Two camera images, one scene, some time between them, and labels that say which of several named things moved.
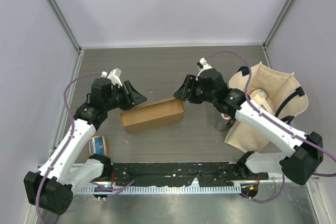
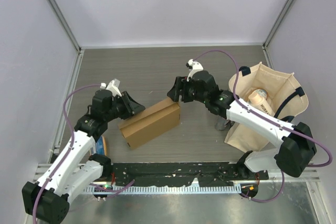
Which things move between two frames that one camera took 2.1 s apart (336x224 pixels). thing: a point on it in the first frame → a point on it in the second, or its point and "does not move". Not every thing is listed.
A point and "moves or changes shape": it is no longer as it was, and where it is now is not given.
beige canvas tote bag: x=287 y=96 does not move
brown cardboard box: x=152 y=114 moves or changes shape
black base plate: x=218 y=174 does not move
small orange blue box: x=97 y=145 does not move
